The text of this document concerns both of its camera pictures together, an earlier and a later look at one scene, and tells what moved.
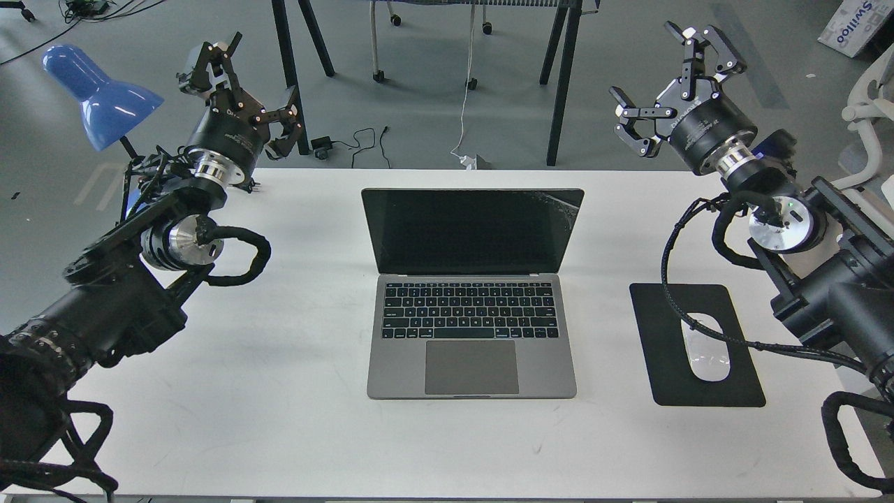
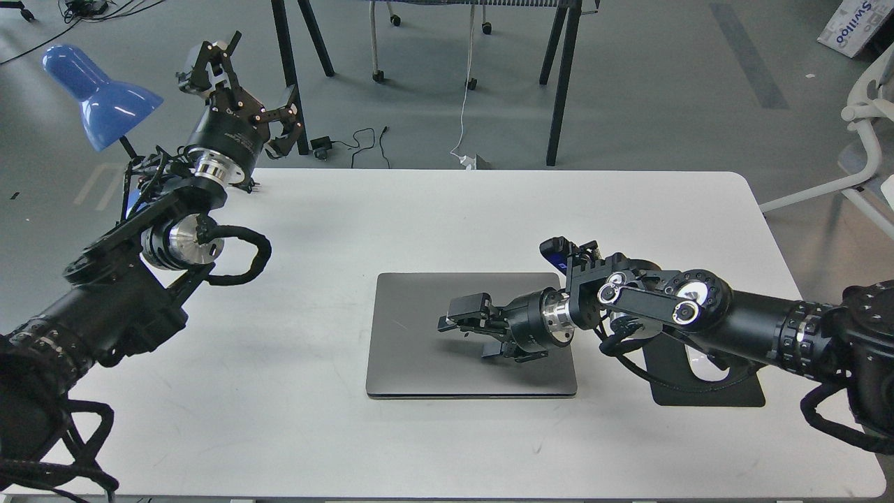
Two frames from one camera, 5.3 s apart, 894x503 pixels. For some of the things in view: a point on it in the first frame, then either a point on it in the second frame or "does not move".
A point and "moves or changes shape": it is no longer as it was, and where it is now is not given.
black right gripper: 695,127 → 532,325
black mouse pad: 672,378 does not move
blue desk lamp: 110,108 does not move
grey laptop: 471,300 moves or changes shape
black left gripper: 234,124 does not move
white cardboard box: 853,23 does not move
